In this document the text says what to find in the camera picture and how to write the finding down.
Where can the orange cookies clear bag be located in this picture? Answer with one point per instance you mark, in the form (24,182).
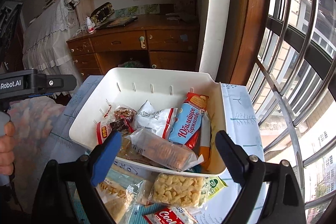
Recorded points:
(128,152)

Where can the black patterned pencil case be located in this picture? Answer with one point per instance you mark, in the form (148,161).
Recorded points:
(100,14)

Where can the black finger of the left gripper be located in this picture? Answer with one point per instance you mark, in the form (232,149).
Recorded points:
(60,83)

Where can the white plastic bin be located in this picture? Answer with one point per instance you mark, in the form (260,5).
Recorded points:
(168,119)

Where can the small white bottle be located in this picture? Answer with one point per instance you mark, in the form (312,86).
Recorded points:
(90,25)

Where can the wooden desk with drawers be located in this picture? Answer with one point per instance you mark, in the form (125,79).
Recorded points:
(151,41)

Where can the orange white snack bar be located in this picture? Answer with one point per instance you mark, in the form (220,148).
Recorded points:
(205,138)

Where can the green snack packet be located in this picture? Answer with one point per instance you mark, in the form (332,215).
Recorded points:
(214,185)

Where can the red blue biscuit pack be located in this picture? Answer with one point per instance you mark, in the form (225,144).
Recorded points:
(187,125)

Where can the wafer bar clear wrapper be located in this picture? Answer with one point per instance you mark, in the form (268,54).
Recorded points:
(163,152)

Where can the teal striped placemat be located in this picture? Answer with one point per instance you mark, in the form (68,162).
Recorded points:
(135,215)

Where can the light blue tree tablecloth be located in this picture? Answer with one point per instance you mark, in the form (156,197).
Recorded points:
(229,107)

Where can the person left hand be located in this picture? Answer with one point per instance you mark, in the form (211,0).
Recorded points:
(7,144)

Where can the white red snack bag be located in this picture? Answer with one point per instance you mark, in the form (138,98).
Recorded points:
(158,122)

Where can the pastel blanket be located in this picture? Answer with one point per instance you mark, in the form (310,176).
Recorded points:
(34,120)

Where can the dark brownie clear wrapper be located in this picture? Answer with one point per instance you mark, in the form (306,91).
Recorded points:
(122,125)

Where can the metal window bars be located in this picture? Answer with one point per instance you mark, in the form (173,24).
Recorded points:
(292,88)

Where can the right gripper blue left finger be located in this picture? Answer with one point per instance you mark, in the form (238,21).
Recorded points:
(103,157)

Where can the small puffed rice cake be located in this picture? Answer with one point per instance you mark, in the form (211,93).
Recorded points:
(103,129)

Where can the puffed rice cake pack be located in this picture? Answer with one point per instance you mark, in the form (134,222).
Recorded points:
(180,191)

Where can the nut snack clear bag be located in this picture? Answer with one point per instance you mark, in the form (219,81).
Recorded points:
(117,112)

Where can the blue foil snack packet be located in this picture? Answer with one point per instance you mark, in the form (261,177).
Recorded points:
(197,168)

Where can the red white cookie pack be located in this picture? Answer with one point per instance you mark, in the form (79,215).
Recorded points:
(170,215)

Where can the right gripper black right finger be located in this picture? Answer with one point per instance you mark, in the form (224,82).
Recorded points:
(234,157)

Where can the white lace cover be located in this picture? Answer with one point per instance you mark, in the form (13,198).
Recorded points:
(45,45)

